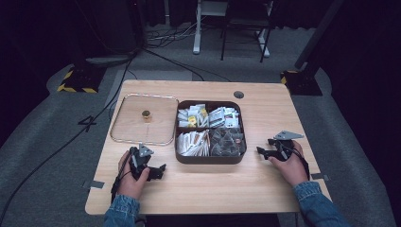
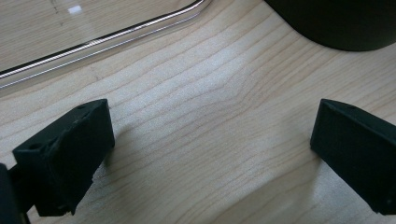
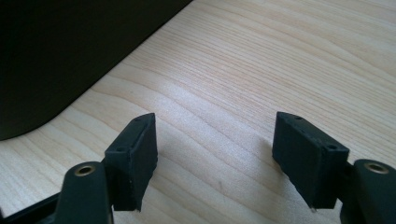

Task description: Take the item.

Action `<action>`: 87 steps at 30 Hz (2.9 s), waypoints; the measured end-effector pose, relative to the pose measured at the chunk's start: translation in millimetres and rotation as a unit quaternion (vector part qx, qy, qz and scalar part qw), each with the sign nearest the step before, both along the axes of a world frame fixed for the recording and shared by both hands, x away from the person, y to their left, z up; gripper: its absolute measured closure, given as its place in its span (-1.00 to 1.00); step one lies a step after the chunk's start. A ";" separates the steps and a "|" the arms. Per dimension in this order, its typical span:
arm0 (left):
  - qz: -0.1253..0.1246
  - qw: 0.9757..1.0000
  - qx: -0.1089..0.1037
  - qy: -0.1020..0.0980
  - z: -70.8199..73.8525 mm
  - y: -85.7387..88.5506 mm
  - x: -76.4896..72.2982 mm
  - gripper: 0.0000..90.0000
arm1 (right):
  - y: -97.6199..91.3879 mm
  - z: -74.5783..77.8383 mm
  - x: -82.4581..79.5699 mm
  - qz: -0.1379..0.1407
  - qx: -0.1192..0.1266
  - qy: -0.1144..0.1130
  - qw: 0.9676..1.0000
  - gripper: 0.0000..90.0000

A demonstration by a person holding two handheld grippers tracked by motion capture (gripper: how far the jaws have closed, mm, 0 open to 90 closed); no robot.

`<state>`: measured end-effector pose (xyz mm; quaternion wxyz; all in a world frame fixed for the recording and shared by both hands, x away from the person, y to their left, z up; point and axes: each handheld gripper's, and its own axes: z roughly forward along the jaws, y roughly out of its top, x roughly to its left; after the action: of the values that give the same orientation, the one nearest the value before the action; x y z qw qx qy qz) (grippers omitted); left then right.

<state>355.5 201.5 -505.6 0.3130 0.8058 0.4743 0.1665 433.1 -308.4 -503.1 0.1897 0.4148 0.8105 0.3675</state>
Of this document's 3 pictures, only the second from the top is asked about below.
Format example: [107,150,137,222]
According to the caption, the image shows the clear glass tray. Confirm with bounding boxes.
[0,0,216,90]

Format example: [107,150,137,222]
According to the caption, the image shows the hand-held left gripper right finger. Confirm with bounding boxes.
[309,98,396,216]

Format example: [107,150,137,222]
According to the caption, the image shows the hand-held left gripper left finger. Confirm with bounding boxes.
[12,98,116,217]

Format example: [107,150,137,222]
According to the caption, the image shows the black round object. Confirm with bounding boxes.
[264,0,396,52]

